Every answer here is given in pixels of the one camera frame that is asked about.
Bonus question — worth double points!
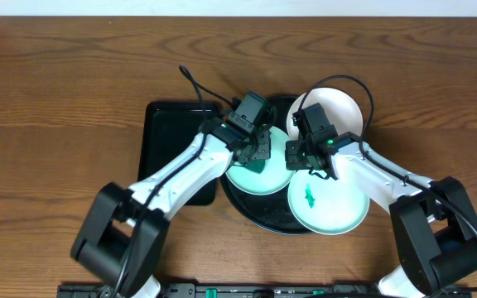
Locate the green sponge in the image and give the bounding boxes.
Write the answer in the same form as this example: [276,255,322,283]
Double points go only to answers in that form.
[244,160,266,174]

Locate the light green plate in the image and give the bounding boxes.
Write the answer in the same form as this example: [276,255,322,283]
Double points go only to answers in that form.
[287,171,370,235]
[225,127,295,195]

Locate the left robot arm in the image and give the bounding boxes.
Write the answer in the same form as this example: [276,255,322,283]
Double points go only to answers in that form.
[70,118,270,297]

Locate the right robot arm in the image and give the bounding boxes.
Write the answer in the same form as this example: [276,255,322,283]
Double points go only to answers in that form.
[285,130,477,297]

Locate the black round tray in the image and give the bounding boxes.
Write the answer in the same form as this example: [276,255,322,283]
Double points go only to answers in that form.
[221,95,312,235]

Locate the black rectangular tray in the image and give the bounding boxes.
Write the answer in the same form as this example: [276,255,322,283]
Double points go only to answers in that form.
[137,100,221,207]

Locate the white plate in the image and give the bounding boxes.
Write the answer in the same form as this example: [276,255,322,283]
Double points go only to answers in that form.
[302,88,364,137]

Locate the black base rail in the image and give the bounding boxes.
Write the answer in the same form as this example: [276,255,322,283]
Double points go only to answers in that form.
[55,281,471,298]

